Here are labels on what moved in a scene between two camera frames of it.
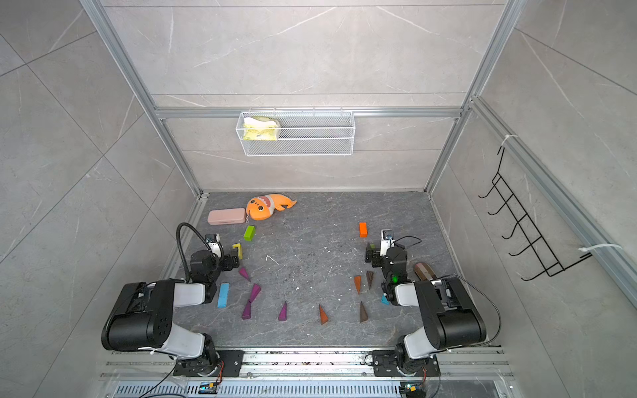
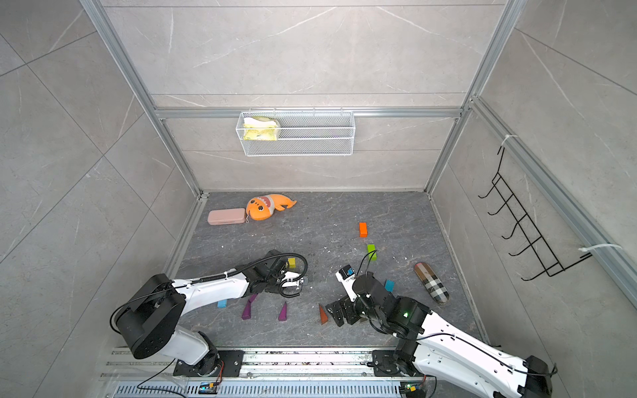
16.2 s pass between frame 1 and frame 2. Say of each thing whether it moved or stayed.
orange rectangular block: stayed
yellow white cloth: stayed
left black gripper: moved
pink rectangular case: stayed
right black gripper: moved
